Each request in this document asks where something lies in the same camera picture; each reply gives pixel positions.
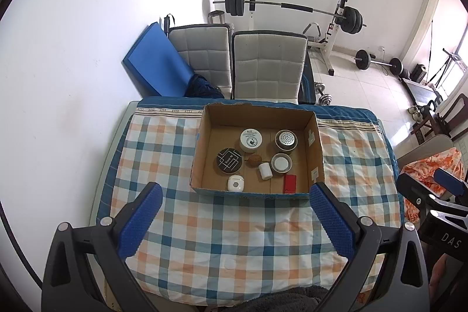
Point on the cardboard box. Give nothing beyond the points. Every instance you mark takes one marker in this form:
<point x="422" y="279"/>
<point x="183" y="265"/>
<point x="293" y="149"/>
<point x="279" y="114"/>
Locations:
<point x="219" y="134"/>

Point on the dark grey fleece clothing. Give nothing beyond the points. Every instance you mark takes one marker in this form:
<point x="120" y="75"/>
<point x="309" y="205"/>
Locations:
<point x="278" y="301"/>

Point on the black tripod stand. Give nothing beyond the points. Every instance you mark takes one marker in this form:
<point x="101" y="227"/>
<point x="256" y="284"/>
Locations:
<point x="451" y="58"/>

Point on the plaid tablecloth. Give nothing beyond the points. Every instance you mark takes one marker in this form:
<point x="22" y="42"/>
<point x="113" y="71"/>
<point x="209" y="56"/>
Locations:
<point x="219" y="242"/>

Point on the walnut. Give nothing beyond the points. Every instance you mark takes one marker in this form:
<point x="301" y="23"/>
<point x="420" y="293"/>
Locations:
<point x="255" y="160"/>

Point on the dark wooden chair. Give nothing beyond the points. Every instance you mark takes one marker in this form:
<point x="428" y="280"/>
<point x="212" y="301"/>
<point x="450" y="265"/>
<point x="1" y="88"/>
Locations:
<point x="429" y="122"/>

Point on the white round earbud case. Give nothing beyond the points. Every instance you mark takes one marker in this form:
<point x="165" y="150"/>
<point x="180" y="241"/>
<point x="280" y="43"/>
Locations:
<point x="236" y="183"/>

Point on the blue foam mat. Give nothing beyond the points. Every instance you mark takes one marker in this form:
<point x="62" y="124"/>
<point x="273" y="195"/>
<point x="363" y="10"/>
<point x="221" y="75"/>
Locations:
<point x="157" y="59"/>

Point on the beige chair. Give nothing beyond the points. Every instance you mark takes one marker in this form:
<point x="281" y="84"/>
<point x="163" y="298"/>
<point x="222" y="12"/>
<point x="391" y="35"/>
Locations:
<point x="427" y="151"/>

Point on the red rectangular box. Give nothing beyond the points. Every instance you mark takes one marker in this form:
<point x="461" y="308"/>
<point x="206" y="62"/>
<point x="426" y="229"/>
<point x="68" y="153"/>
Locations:
<point x="289" y="184"/>

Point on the chrome dumbbell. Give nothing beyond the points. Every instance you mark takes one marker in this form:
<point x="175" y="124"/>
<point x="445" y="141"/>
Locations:
<point x="324" y="99"/>

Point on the white squat rack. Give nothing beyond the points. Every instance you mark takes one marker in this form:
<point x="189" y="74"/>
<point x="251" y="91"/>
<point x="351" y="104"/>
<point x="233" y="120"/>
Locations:
<point x="252" y="23"/>

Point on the pair of shoes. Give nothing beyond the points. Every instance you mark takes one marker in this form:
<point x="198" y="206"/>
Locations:
<point x="415" y="111"/>

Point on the barbell with black plates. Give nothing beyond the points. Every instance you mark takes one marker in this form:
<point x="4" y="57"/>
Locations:
<point x="292" y="6"/>

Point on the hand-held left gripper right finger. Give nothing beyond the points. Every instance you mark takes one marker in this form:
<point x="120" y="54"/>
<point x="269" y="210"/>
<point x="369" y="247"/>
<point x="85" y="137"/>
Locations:
<point x="332" y="224"/>

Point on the white jar with round label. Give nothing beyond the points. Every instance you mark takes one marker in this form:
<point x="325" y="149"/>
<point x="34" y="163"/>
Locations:
<point x="251" y="140"/>

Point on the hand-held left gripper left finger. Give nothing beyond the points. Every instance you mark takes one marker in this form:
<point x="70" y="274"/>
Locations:
<point x="140" y="220"/>

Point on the white dish metal rim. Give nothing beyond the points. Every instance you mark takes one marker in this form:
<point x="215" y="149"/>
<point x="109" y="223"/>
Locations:
<point x="281" y="162"/>

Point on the grey tufted chair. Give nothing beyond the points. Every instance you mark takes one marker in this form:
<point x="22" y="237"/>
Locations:
<point x="204" y="52"/>
<point x="267" y="67"/>

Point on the black round tin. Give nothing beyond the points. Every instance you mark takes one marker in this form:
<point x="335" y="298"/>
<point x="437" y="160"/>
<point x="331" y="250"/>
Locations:
<point x="228" y="160"/>

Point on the short barbell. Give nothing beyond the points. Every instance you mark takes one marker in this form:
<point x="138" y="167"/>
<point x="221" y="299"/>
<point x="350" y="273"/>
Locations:
<point x="362" y="59"/>

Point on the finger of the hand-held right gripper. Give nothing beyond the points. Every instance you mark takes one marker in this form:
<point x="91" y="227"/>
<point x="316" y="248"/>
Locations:
<point x="449" y="180"/>

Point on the dark blue cloth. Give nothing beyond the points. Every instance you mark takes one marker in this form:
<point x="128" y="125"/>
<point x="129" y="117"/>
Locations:
<point x="203" y="87"/>

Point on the jar with perforated metal lid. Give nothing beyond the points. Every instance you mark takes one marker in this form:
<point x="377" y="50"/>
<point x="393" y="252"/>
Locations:
<point x="286" y="140"/>

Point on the white plastic bottle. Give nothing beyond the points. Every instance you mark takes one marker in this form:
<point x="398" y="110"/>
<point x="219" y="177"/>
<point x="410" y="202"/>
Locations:
<point x="265" y="171"/>

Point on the orange patterned cloth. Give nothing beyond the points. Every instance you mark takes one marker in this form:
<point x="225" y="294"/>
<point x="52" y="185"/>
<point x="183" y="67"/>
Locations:
<point x="424" y="173"/>

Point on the person's right forearm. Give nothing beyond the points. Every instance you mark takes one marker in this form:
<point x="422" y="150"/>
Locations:
<point x="438" y="279"/>

